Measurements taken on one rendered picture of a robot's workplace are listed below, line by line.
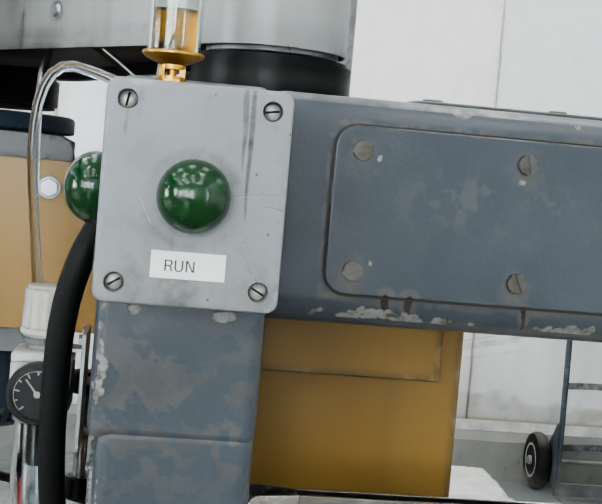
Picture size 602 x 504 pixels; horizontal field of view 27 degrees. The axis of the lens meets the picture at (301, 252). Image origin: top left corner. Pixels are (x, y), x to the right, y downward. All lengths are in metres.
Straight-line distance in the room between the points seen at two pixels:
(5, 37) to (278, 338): 0.27
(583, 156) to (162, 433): 0.23
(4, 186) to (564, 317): 0.48
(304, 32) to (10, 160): 0.33
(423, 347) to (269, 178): 0.34
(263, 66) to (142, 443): 0.22
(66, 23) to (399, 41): 5.08
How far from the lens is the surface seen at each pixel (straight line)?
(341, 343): 0.81
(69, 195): 0.52
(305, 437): 0.87
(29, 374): 0.76
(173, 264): 0.50
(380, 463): 0.88
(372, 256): 0.56
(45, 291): 0.77
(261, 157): 0.51
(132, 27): 0.75
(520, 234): 0.58
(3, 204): 0.94
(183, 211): 0.49
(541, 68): 6.00
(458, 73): 5.90
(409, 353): 0.82
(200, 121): 0.50
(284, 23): 0.68
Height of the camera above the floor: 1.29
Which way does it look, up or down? 3 degrees down
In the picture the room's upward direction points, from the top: 5 degrees clockwise
